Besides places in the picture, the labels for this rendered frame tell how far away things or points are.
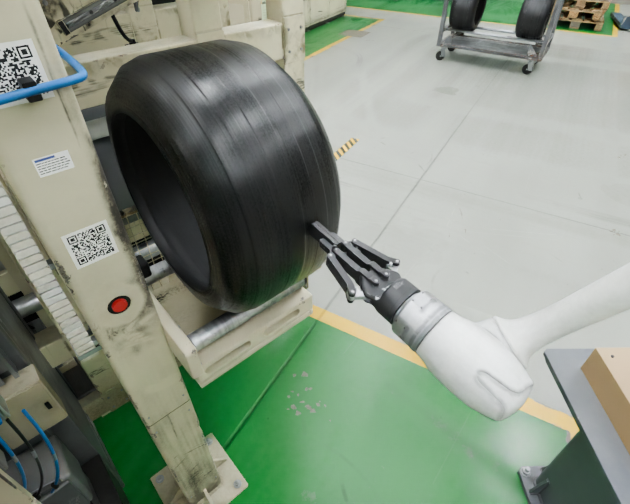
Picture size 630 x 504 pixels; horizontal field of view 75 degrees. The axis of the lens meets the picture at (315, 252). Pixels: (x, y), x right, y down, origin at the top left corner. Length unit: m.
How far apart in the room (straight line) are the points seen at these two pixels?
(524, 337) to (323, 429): 1.22
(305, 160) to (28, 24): 0.43
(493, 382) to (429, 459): 1.26
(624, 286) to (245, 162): 0.60
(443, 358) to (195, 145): 0.51
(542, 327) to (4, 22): 0.89
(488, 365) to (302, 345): 1.53
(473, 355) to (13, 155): 0.71
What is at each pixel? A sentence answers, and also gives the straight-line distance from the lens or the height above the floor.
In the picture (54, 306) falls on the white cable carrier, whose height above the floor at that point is 1.12.
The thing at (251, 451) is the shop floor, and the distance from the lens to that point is 1.85.
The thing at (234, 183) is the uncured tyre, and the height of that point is 1.33.
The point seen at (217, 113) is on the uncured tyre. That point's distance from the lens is 0.73.
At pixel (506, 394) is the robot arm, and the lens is 0.65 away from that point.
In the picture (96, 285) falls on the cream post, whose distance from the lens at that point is 0.88.
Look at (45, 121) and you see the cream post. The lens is 0.73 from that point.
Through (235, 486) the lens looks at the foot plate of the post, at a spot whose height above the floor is 0.02.
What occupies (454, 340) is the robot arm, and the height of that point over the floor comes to 1.20.
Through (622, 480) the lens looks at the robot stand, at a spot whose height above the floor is 0.65.
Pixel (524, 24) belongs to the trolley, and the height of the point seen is 0.55.
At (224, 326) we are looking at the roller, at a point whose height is 0.91.
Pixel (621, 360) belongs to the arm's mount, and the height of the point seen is 0.75.
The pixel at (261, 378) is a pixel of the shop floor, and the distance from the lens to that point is 2.00.
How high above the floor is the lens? 1.69
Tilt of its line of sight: 41 degrees down
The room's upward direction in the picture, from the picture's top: straight up
